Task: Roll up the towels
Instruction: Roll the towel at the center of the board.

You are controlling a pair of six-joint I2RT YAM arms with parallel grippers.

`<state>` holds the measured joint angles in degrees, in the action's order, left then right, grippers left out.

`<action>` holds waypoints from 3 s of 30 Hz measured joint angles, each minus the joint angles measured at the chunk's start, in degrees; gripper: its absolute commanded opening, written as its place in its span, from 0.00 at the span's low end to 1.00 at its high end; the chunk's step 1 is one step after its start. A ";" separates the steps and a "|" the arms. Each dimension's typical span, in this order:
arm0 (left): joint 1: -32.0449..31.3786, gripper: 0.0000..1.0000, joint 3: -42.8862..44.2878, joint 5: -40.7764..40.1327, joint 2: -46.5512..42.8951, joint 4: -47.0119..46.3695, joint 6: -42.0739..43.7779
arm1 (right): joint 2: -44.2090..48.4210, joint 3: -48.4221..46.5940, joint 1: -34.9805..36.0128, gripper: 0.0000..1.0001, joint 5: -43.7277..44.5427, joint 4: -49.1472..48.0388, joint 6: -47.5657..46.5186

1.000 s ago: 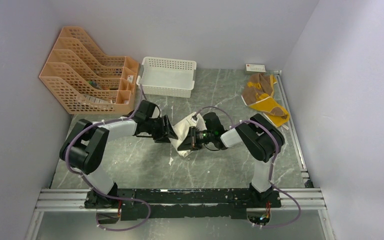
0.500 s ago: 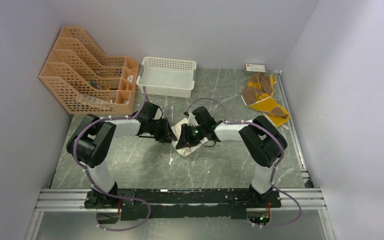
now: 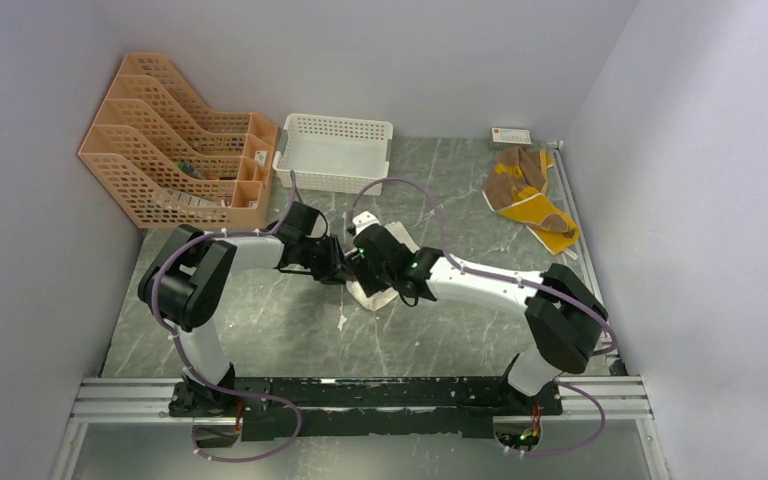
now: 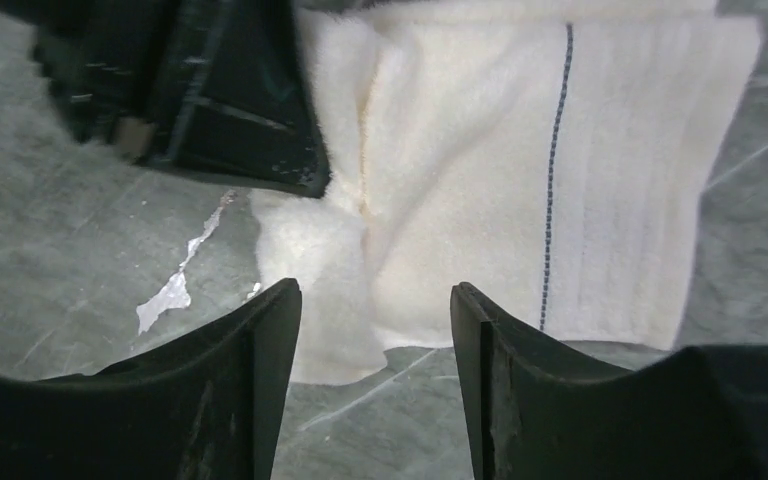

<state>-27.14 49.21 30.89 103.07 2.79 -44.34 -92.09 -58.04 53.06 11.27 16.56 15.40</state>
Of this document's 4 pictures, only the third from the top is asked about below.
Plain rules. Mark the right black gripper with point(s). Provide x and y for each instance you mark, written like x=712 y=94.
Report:
x=361 y=270

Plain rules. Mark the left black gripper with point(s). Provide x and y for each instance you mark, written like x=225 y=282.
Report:
x=334 y=272

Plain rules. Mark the cream white towel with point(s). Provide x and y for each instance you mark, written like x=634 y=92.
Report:
x=380 y=254

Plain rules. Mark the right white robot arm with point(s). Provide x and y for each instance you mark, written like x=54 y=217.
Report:
x=565 y=318

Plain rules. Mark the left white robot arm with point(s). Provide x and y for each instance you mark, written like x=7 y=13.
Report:
x=184 y=284

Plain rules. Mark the white plastic basket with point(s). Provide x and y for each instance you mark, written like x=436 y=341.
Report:
x=333 y=154

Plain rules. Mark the brown yellow towel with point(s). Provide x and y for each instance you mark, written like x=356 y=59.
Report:
x=517 y=187

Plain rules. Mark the orange plastic file organizer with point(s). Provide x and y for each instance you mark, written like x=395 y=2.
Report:
x=167 y=158

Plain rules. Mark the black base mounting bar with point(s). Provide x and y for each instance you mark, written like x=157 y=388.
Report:
x=315 y=407

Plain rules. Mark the small white red box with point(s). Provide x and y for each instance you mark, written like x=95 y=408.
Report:
x=510 y=136

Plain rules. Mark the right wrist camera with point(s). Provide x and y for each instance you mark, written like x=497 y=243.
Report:
x=362 y=221

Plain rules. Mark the aluminium frame rail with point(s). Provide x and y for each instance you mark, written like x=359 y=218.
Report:
x=273 y=324

